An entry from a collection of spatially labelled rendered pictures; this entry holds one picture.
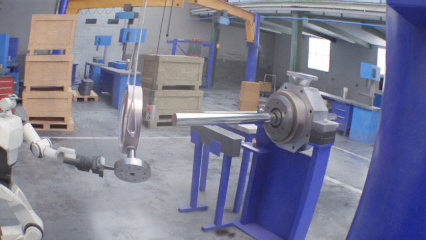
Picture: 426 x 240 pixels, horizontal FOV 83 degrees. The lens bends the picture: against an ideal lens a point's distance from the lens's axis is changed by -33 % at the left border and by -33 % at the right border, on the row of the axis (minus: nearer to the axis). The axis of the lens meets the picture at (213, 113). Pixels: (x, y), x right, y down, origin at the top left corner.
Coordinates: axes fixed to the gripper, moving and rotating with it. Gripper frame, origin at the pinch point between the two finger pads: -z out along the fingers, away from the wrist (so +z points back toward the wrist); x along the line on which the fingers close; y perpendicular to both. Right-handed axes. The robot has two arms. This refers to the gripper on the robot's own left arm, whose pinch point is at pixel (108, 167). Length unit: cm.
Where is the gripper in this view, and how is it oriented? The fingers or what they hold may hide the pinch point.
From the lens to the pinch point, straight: 166.3
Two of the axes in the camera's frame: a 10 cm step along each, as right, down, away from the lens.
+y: 3.7, -6.1, -7.1
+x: 1.3, 7.8, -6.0
